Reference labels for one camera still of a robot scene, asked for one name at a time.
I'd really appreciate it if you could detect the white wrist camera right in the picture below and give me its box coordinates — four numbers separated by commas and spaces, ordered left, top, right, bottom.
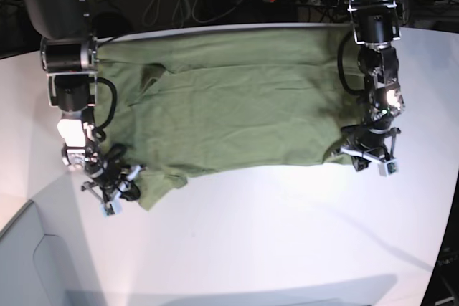
100, 199, 122, 217

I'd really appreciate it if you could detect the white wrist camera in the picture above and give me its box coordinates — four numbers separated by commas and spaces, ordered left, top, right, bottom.
378, 158, 399, 177
100, 199, 122, 217

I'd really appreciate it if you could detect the green T-shirt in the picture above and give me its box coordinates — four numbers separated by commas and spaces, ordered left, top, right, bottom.
98, 27, 362, 210

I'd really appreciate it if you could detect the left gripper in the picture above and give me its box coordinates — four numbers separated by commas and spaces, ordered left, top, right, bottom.
335, 123, 401, 172

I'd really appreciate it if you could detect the grey looped cable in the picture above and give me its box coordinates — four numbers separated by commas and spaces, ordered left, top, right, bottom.
141, 0, 248, 28

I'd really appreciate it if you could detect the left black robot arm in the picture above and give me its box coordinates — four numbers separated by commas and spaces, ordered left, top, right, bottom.
335, 0, 405, 177

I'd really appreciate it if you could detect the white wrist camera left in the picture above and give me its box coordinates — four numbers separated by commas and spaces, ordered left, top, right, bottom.
378, 158, 399, 177

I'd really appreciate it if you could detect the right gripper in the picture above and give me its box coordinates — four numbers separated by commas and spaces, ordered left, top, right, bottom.
80, 159, 145, 205

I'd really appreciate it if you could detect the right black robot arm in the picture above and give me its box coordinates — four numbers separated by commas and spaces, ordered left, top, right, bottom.
24, 0, 143, 216

